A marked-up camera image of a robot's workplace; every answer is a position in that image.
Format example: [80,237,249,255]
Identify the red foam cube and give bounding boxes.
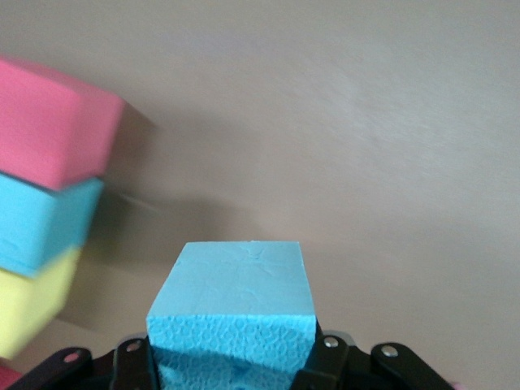
[0,56,125,192]
[0,363,21,389]

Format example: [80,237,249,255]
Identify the yellow foam cube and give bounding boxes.
[0,245,82,361]

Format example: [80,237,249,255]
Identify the cyan foam cube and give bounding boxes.
[145,240,317,390]
[0,172,106,280]

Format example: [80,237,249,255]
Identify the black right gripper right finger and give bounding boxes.
[290,320,452,390]

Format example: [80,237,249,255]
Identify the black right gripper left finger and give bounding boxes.
[6,332,163,390]

